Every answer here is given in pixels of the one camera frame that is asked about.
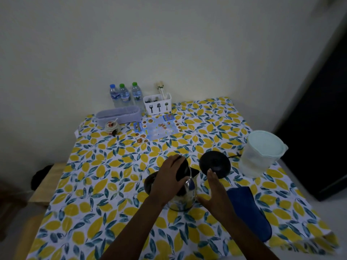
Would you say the person's right hand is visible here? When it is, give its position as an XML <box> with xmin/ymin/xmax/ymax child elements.
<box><xmin>196</xmin><ymin>169</ymin><xmax>237</xmax><ymax>224</ymax></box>

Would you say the person's left hand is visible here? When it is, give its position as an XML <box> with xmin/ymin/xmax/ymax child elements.
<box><xmin>148</xmin><ymin>154</ymin><xmax>191</xmax><ymax>208</ymax></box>

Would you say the steel electric kettle black handle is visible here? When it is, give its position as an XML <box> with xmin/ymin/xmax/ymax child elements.
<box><xmin>144</xmin><ymin>155</ymin><xmax>201</xmax><ymax>213</ymax></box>

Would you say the person's left forearm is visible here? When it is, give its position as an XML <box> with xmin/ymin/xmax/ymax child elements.
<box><xmin>100</xmin><ymin>196</ymin><xmax>166</xmax><ymax>260</ymax></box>

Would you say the person's right forearm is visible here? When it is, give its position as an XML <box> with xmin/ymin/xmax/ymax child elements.
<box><xmin>218</xmin><ymin>212</ymin><xmax>280</xmax><ymax>260</ymax></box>

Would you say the black round kettle base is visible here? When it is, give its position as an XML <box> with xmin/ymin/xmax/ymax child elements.
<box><xmin>199</xmin><ymin>151</ymin><xmax>232</xmax><ymax>179</ymax></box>

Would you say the dark blue cloth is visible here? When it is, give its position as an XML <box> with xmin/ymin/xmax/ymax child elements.
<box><xmin>226</xmin><ymin>186</ymin><xmax>273</xmax><ymax>243</ymax></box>

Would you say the white plastic cutlery holder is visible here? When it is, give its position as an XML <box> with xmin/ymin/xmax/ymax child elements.
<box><xmin>143</xmin><ymin>92</ymin><xmax>172</xmax><ymax>116</ymax></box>

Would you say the lemon print tablecloth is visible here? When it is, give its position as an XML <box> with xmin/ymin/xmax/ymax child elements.
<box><xmin>26</xmin><ymin>97</ymin><xmax>340</xmax><ymax>260</ymax></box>

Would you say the clear pitcher pale green lid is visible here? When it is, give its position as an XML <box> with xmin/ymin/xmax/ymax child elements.
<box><xmin>238</xmin><ymin>130</ymin><xmax>289</xmax><ymax>179</ymax></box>

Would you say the wrapped chopsticks bundle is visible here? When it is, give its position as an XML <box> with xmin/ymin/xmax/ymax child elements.
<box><xmin>156</xmin><ymin>81</ymin><xmax>168</xmax><ymax>101</ymax></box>

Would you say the lavender oblong plastic container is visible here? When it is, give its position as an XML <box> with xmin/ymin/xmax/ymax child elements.
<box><xmin>95</xmin><ymin>105</ymin><xmax>142</xmax><ymax>128</ymax></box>

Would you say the small painted ceramic jar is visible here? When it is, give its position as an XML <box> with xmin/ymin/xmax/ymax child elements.
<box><xmin>105</xmin><ymin>118</ymin><xmax>121</xmax><ymax>136</ymax></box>

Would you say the green cap water bottle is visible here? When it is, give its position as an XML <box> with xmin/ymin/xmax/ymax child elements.
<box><xmin>131</xmin><ymin>82</ymin><xmax>144</xmax><ymax>110</ymax></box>
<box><xmin>119</xmin><ymin>83</ymin><xmax>132</xmax><ymax>106</ymax></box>

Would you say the blue cap water bottle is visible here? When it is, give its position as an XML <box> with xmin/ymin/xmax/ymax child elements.
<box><xmin>109</xmin><ymin>84</ymin><xmax>121</xmax><ymax>108</ymax></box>

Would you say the wooden bench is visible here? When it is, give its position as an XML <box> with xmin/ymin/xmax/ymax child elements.
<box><xmin>13</xmin><ymin>162</ymin><xmax>68</xmax><ymax>260</ymax></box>

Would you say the dark object on bench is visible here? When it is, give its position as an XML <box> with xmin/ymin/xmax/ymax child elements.
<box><xmin>30</xmin><ymin>165</ymin><xmax>54</xmax><ymax>191</ymax></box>

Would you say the black door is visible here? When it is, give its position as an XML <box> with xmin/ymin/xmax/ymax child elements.
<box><xmin>273</xmin><ymin>32</ymin><xmax>347</xmax><ymax>202</ymax></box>

